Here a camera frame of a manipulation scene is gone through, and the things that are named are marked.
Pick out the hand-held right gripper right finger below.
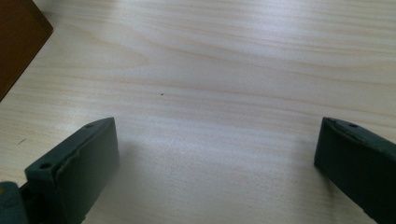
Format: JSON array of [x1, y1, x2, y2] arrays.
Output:
[[313, 117, 396, 224]]

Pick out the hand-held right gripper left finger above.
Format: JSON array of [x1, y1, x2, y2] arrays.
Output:
[[19, 117, 120, 224]]

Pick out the brown wooden box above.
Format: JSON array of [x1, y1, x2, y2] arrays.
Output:
[[0, 0, 54, 103]]

